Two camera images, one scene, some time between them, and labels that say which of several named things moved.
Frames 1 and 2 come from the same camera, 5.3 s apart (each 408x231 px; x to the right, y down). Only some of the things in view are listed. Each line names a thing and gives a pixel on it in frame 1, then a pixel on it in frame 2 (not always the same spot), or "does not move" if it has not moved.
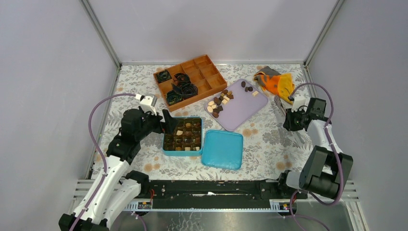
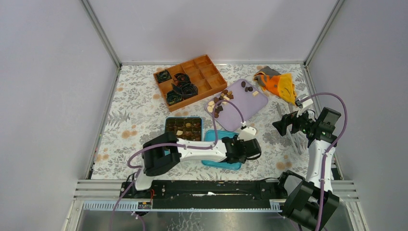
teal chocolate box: [186, 139] does not move
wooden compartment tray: [186, 82] does not move
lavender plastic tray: [236, 104] does not move
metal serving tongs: [278, 99] to [297, 146]
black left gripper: [158, 119] to [234, 138]
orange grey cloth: [273, 82] does not move
